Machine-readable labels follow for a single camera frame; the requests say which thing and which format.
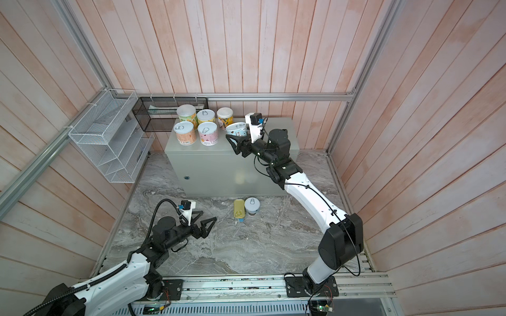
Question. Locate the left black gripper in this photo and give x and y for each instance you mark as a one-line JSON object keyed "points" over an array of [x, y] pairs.
{"points": [[203, 232]]}

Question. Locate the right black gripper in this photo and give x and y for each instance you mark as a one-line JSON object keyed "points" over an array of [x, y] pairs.
{"points": [[244, 145]]}

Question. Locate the blue label can front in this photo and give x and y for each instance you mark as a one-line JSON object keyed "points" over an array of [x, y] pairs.
{"points": [[237, 129]]}

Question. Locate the pink label can front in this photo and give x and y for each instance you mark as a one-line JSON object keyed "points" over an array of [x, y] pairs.
{"points": [[208, 133]]}

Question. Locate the gold sardine tin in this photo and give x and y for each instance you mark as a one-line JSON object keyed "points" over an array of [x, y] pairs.
{"points": [[239, 210]]}

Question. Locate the orange label can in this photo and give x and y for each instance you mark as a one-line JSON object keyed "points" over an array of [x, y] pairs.
{"points": [[185, 133]]}

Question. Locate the teal label can back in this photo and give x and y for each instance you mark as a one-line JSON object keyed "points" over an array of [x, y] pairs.
{"points": [[252, 205]]}

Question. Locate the yellow label can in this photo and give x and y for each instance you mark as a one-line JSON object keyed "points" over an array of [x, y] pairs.
{"points": [[187, 112]]}

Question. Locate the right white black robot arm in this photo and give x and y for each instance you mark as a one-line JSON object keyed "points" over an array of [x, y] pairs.
{"points": [[342, 233]]}

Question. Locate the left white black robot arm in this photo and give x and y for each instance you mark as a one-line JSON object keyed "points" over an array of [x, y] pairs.
{"points": [[129, 281]]}

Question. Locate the grey metal cabinet box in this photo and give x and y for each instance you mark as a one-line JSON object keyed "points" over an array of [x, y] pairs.
{"points": [[215, 171]]}

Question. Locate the black mesh basket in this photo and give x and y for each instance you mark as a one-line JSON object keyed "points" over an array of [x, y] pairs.
{"points": [[159, 114]]}

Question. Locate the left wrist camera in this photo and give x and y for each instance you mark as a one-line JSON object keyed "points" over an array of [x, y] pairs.
{"points": [[185, 210]]}

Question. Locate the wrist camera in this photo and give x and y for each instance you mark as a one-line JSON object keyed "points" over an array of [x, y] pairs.
{"points": [[255, 122], [185, 210]]}

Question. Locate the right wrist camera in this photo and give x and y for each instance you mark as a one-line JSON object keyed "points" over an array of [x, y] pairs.
{"points": [[255, 122]]}

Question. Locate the aluminium front rail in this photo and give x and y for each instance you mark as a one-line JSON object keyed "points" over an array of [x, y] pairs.
{"points": [[259, 288]]}

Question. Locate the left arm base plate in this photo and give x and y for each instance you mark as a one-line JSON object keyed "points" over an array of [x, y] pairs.
{"points": [[167, 290]]}

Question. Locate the aluminium back frame rail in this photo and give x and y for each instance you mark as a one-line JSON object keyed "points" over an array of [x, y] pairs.
{"points": [[291, 96]]}

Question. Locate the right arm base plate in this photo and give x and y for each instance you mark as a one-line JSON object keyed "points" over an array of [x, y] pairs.
{"points": [[300, 287]]}

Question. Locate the white wire mesh shelf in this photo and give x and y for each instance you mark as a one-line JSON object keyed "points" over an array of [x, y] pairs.
{"points": [[112, 138]]}

